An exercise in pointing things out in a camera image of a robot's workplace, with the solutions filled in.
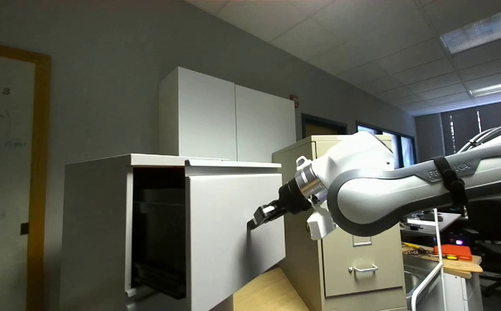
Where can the dark framed door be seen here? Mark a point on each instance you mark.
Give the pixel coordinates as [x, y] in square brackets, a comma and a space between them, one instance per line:
[321, 127]

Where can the beige filing cabinet drawer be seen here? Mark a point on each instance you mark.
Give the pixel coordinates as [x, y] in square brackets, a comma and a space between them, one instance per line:
[363, 283]

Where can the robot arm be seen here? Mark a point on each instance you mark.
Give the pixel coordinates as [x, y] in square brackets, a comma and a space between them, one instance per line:
[406, 194]

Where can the orange box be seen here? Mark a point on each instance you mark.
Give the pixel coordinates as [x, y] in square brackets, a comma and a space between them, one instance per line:
[453, 251]

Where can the ceiling light panel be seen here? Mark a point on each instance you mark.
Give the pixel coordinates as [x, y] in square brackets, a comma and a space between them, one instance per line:
[483, 30]
[499, 87]

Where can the red fire alarm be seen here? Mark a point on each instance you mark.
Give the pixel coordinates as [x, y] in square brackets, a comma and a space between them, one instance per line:
[294, 100]

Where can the window with dark blinds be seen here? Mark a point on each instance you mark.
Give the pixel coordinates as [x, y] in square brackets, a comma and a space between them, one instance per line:
[462, 125]

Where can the white stand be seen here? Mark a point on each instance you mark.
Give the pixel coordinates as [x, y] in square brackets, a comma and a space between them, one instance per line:
[439, 242]

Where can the white cabinet drawer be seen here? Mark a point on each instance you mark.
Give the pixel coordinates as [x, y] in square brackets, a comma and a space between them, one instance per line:
[224, 233]

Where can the wooden table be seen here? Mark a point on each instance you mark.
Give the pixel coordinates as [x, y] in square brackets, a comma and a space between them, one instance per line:
[462, 265]

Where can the tall white wall cabinet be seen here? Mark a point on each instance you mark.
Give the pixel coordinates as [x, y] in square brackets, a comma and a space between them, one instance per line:
[207, 116]

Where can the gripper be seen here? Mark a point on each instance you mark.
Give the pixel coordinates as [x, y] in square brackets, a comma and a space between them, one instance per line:
[293, 196]

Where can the black office chair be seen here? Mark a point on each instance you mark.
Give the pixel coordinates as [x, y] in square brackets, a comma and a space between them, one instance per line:
[492, 233]

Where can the beige metal filing cabinet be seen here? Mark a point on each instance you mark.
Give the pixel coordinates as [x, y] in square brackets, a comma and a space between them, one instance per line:
[302, 259]

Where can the wood framed whiteboard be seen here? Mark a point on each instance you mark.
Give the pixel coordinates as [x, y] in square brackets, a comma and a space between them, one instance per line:
[4, 172]

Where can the low white cabinet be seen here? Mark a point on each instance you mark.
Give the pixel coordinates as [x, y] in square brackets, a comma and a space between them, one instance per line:
[95, 233]

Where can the row of windows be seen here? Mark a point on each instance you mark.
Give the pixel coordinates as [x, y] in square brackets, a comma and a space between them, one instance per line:
[407, 151]

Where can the grey desk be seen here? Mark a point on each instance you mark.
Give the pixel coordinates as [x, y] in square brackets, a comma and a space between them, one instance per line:
[427, 225]

